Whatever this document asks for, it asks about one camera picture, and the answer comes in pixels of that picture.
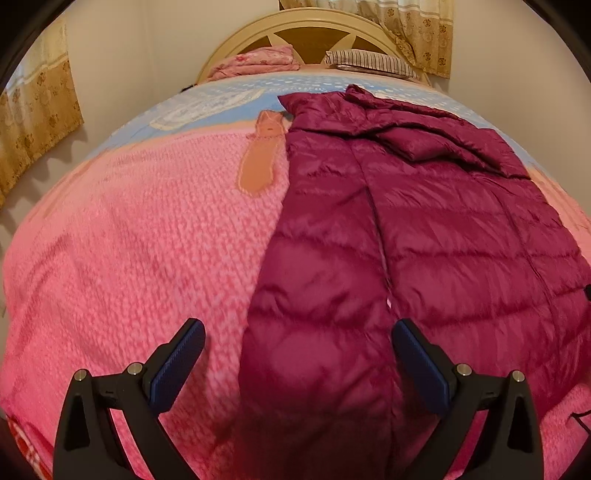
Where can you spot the bed with pink-blue cover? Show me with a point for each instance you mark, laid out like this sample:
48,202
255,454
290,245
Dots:
138,254

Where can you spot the folded pink floral blanket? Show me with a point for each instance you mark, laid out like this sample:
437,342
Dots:
258,62

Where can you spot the striped pillow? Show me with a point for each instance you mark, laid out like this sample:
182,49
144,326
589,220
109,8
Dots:
369,62

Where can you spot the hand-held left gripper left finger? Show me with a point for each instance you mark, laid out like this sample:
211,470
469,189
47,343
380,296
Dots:
178,362

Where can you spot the narrow yellow floral curtain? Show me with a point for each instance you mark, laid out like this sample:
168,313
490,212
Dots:
420,32

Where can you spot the cream arched wooden headboard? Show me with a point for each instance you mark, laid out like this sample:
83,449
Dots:
316,46

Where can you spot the magenta quilted down jacket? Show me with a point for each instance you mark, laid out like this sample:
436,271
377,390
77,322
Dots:
438,230

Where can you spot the red plaid sheet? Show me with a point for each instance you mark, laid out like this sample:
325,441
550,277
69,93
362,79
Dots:
27,443

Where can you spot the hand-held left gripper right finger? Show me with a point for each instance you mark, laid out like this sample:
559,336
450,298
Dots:
422,364

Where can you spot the wide yellow floral curtain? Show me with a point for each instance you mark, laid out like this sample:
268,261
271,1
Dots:
37,120

